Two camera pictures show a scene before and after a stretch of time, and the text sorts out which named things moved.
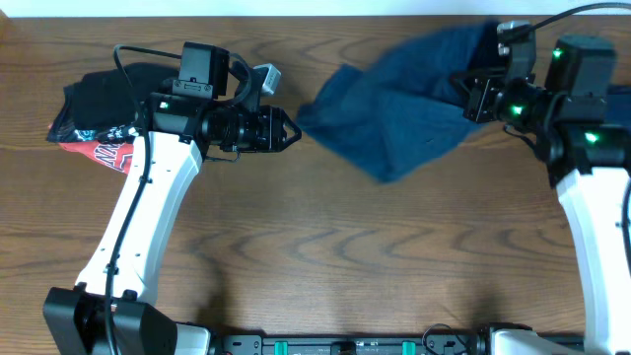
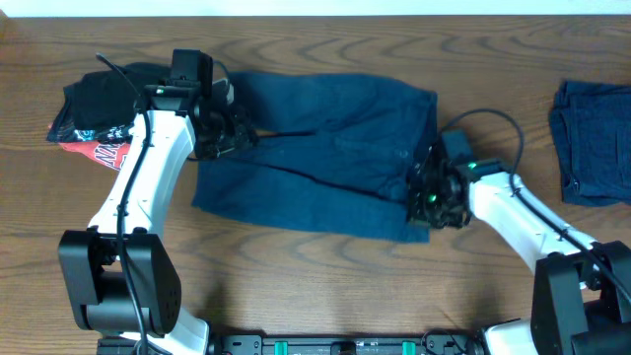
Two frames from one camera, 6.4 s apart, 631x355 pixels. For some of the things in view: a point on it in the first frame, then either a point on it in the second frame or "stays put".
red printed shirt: (111, 146) stays put
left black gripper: (274, 130) stays put
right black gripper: (478, 104) → (417, 214)
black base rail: (368, 344) stays put
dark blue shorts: (405, 106) → (333, 155)
